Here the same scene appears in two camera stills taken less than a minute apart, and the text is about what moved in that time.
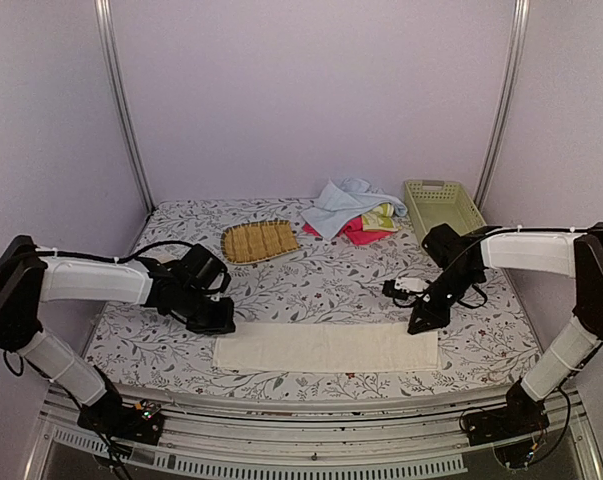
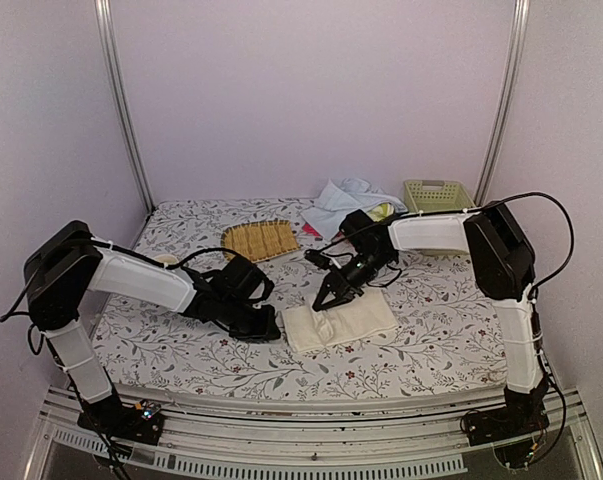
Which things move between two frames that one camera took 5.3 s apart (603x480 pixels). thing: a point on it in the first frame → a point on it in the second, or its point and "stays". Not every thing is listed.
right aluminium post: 508,104 stays
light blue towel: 344,199 stays
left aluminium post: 104,11 stays
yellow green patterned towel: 380,218 stays
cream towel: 324,347 → 367,313
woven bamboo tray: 252,241 stays
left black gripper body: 204,319 → 247,327
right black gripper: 438,318 → 343,289
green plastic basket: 432,203 stays
